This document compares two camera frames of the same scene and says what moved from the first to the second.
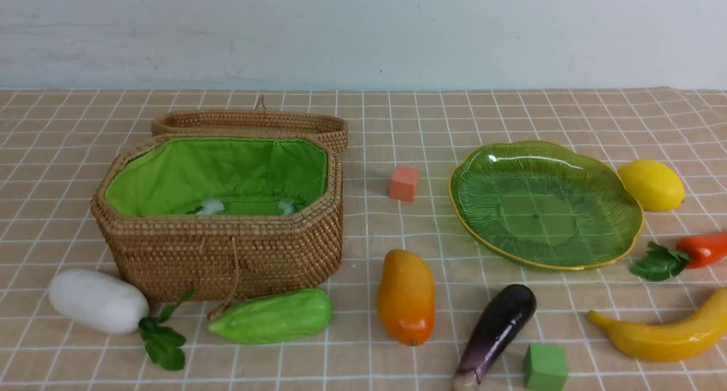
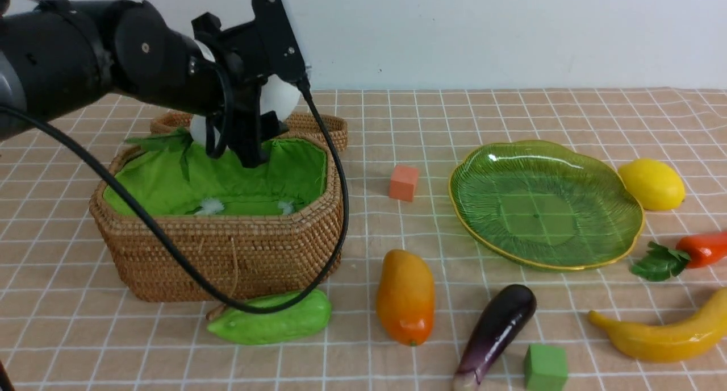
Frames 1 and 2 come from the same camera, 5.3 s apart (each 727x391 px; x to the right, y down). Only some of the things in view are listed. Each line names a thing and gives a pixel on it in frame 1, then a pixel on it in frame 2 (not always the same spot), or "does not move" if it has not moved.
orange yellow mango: (406, 296) does not move
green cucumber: (275, 317) does not move
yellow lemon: (655, 186) does not move
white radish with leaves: (105, 303) to (284, 96)
